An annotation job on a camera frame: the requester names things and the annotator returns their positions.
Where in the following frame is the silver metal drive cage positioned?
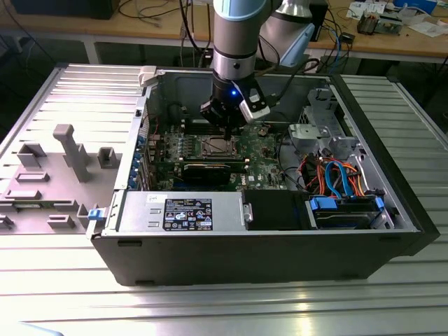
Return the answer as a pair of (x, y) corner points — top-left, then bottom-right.
(287, 87), (363, 157)

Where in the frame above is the silver topped CPU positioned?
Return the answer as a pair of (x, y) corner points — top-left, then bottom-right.
(205, 139), (229, 153)

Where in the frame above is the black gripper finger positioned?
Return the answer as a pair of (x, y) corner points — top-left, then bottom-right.
(227, 104), (246, 140)
(199, 99), (230, 139)

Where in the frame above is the printed white paper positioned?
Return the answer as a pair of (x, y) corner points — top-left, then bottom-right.
(346, 1), (367, 18)

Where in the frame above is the wooden work desk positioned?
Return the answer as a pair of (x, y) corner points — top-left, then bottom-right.
(0, 0), (448, 66)

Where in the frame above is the narrow black desktop box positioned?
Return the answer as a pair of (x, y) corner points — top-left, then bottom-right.
(310, 0), (330, 42)

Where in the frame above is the beige case latch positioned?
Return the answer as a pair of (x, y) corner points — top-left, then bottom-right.
(137, 65), (158, 88)

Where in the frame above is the blue flat data cable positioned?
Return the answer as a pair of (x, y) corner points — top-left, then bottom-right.
(332, 160), (353, 200)
(323, 160), (339, 197)

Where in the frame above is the metal socket cover frame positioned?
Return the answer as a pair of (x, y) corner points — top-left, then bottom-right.
(199, 135), (240, 157)

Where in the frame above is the CPU socket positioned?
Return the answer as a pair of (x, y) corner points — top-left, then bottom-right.
(197, 134), (242, 158)

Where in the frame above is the black open PC case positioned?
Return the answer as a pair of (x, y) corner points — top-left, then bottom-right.
(85, 64), (441, 288)

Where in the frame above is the green motherboard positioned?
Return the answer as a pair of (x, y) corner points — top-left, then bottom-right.
(146, 118), (293, 193)

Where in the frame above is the silver power supply unit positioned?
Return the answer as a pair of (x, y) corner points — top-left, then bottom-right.
(118, 190), (246, 233)

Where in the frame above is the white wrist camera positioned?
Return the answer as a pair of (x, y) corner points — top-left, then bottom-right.
(239, 82), (272, 124)

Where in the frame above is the thin black wire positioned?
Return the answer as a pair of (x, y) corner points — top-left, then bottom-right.
(276, 131), (309, 193)

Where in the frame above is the black plastic bay cover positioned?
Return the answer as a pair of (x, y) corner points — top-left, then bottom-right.
(244, 190), (311, 231)

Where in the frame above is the red data cable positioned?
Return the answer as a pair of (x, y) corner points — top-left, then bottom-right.
(298, 155), (319, 176)

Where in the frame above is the large black box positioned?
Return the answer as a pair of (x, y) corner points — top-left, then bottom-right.
(10, 0), (118, 21)

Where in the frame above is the green circuit board module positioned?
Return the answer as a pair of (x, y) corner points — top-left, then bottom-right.
(379, 13), (403, 36)

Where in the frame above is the white paper sheet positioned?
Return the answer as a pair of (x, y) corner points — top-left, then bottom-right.
(407, 20), (448, 39)

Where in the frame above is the small copper coil device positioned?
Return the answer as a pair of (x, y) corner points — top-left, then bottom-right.
(356, 10), (381, 36)

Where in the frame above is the graphics card with black cooler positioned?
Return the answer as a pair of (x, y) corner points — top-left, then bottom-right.
(180, 160), (234, 187)

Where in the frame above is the orange power wire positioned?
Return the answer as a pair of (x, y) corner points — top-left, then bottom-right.
(313, 159), (367, 197)

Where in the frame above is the gray plastic parts rack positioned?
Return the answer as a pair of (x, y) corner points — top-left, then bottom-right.
(0, 123), (123, 236)

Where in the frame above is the hard disk in blue carrier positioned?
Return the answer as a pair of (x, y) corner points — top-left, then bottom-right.
(306, 195), (386, 231)

